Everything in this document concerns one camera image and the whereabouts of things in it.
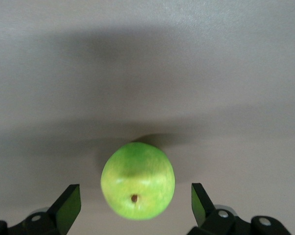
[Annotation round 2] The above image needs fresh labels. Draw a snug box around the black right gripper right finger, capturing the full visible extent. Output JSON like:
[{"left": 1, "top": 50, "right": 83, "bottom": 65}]
[{"left": 187, "top": 183, "right": 291, "bottom": 235}]

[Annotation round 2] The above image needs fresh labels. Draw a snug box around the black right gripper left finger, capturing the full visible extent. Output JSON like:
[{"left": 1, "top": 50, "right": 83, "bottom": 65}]
[{"left": 0, "top": 184, "right": 82, "bottom": 235}]

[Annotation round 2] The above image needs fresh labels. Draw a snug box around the green apple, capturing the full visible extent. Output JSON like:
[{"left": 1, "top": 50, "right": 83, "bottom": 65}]
[{"left": 100, "top": 141, "right": 176, "bottom": 220}]

